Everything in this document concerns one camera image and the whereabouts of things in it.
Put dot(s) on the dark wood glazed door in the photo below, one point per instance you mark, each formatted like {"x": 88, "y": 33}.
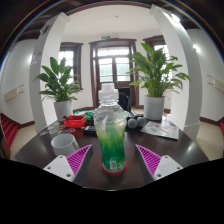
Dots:
{"x": 113, "y": 66}

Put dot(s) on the red carpeted staircase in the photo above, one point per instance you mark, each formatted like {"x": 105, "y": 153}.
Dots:
{"x": 9, "y": 131}
{"x": 222, "y": 129}

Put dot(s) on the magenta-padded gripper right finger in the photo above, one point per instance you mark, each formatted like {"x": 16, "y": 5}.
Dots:
{"x": 166, "y": 166}

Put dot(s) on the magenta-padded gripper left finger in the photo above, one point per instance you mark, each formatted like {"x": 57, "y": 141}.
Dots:
{"x": 61, "y": 166}

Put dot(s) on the green exit sign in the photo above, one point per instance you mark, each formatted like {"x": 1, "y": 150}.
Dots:
{"x": 105, "y": 37}

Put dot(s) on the red box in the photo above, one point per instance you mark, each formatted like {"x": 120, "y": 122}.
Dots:
{"x": 75, "y": 122}

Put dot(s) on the black chair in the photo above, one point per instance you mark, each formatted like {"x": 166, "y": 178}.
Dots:
{"x": 124, "y": 101}

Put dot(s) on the white cup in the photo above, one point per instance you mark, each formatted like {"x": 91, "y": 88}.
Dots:
{"x": 63, "y": 145}

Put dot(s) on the white printed brochure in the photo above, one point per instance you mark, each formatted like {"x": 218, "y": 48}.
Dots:
{"x": 160, "y": 130}

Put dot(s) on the clear bottle with green drink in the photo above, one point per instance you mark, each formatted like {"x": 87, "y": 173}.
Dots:
{"x": 110, "y": 133}

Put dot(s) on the small-leafed plant in white pot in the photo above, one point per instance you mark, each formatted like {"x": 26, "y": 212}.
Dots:
{"x": 60, "y": 83}

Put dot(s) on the dark wood framed window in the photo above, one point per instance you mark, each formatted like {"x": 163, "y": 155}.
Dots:
{"x": 71, "y": 53}
{"x": 160, "y": 41}

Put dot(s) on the large plant in white pot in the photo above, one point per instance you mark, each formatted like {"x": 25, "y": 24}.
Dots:
{"x": 155, "y": 76}

